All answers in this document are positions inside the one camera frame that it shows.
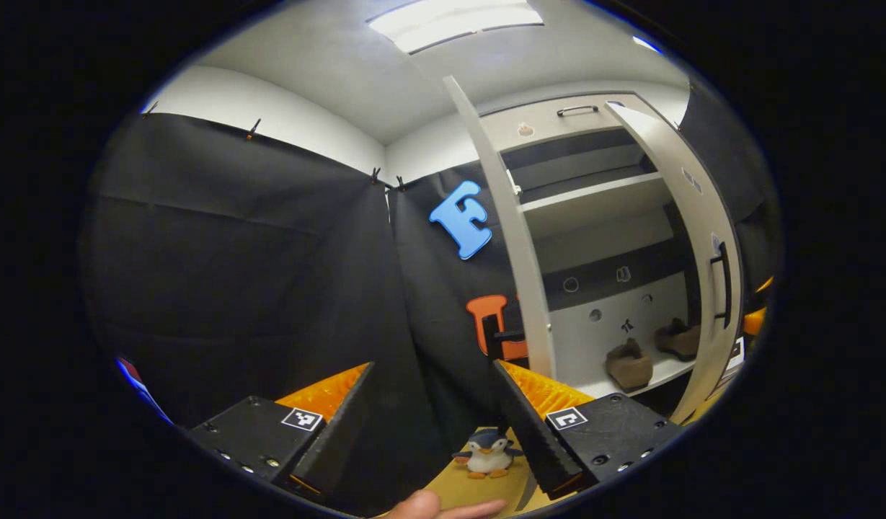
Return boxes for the white shoe cabinet door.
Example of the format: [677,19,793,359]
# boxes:
[443,76,559,381]
[605,101,746,426]

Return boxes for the black door handle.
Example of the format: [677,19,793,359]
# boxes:
[709,241,733,329]
[484,314,526,361]

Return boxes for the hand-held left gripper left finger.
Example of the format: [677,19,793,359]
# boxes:
[190,362,376,498]

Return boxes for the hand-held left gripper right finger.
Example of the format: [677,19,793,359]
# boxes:
[492,359,683,500]

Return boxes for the white cabinet shelf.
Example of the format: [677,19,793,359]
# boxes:
[518,172,674,239]
[551,353,699,401]

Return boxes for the white cabinet drawer front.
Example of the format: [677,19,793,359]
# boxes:
[479,92,656,152]

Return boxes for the brown fuzzy slipper shoe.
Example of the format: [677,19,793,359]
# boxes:
[654,318,701,361]
[605,337,654,392]

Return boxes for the white shoe cabinet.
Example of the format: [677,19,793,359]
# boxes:
[479,92,710,404]

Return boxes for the penguin plush toy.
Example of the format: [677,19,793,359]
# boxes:
[452,427,524,480]

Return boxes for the red and blue strip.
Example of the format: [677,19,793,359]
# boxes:
[115,355,173,426]

